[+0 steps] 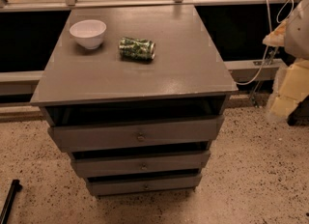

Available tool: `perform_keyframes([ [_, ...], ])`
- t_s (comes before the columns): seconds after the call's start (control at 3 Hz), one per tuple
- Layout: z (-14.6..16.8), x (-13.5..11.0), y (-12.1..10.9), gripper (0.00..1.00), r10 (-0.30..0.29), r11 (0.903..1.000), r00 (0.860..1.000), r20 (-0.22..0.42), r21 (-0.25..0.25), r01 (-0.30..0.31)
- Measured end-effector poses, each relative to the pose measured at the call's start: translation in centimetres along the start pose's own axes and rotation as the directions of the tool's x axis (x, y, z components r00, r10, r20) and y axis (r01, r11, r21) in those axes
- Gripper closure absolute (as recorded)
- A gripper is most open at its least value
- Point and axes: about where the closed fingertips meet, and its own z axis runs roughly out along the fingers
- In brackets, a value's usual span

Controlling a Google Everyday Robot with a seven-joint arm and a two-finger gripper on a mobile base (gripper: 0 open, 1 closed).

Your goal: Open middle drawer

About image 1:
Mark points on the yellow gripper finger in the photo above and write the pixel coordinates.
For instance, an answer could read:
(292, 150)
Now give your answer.
(290, 89)
(277, 36)

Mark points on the grey drawer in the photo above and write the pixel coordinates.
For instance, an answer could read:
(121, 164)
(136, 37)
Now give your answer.
(134, 165)
(145, 185)
(103, 137)

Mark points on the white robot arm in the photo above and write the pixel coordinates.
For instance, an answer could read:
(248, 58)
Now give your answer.
(293, 35)

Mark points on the grey wooden drawer cabinet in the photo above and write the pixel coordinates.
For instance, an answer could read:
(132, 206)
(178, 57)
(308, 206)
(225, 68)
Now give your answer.
(138, 113)

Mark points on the grey top drawer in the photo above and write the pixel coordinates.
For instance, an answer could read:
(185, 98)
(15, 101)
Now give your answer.
(103, 137)

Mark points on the grey bottom drawer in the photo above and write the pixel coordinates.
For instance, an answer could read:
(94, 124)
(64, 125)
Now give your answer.
(145, 185)

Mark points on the crushed green soda can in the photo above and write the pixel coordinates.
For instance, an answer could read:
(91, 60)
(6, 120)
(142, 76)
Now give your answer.
(137, 49)

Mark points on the white ceramic bowl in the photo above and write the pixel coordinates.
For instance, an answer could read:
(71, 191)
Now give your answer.
(88, 33)

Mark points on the black bar on floor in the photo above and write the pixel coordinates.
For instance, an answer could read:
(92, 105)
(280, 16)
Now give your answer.
(6, 210)

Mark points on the grey metal railing frame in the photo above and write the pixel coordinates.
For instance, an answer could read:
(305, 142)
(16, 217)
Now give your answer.
(39, 57)

